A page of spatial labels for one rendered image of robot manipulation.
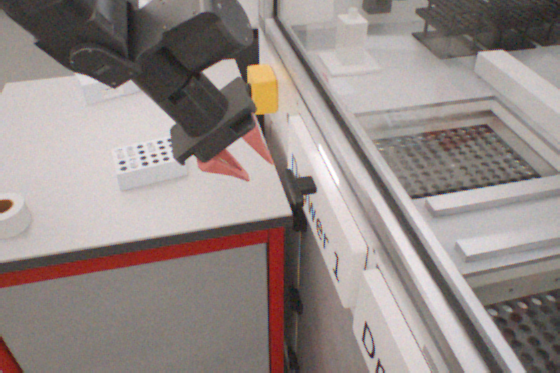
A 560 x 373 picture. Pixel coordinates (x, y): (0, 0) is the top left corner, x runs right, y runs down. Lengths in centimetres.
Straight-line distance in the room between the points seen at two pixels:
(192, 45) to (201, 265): 54
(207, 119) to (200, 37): 10
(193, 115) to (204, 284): 50
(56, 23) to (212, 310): 72
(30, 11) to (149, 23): 10
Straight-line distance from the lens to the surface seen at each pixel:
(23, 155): 108
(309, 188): 64
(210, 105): 50
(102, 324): 101
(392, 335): 49
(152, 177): 91
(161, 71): 47
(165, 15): 44
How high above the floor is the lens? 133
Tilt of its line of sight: 37 degrees down
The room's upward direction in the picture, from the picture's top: straight up
